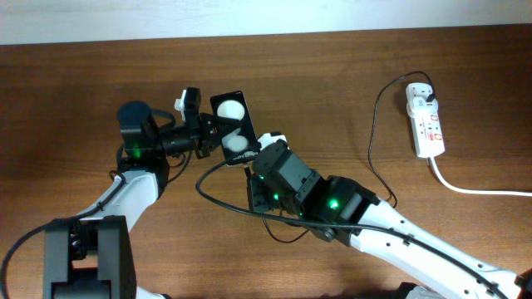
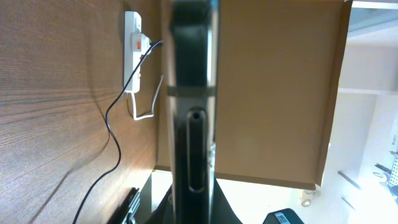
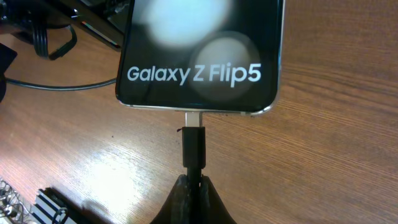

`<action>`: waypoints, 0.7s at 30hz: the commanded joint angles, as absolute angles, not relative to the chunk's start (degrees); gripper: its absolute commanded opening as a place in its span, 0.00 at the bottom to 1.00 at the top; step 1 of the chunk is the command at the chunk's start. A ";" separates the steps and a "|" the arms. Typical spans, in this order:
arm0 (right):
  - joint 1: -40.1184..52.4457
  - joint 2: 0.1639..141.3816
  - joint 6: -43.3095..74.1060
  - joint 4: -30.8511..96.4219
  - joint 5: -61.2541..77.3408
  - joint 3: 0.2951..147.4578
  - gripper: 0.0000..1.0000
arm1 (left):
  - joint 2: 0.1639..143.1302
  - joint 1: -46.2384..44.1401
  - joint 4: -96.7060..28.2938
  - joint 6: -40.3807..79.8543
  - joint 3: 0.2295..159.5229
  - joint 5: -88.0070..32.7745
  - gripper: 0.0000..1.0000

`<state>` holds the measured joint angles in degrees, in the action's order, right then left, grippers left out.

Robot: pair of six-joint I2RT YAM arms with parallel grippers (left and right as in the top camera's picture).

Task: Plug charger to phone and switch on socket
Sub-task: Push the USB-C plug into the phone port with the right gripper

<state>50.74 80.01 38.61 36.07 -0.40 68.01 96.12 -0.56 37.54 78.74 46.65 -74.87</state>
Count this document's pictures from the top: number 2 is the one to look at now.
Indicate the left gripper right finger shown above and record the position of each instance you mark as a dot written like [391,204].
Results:
[222,213]

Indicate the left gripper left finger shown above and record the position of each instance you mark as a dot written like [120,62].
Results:
[126,211]

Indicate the black smartphone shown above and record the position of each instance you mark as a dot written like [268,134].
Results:
[191,53]

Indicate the white power strip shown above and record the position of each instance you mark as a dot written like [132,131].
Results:
[132,24]

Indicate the white charger adapter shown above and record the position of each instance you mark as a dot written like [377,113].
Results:
[139,43]

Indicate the brown cardboard box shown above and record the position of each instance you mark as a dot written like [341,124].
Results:
[279,64]

